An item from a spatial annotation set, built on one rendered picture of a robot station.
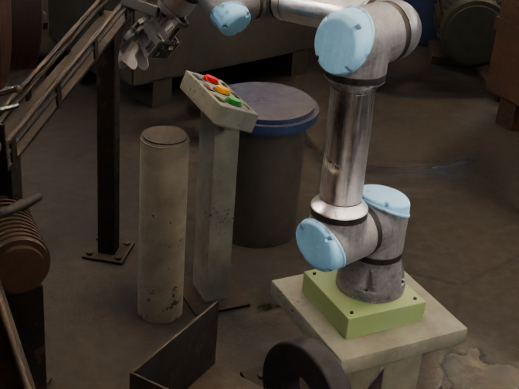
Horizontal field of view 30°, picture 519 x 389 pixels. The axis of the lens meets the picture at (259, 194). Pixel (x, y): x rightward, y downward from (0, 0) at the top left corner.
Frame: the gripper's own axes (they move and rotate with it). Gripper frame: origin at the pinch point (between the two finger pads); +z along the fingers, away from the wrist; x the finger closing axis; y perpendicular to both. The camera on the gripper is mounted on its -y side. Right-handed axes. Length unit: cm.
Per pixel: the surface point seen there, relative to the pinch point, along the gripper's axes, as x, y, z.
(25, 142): -30.7, 14.8, 9.9
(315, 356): -61, 94, -43
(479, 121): 207, 11, 14
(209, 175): 27.0, 23.5, 15.8
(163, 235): 15.1, 30.9, 29.4
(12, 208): -41, 29, 12
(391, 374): 24, 91, 3
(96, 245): 35, 7, 69
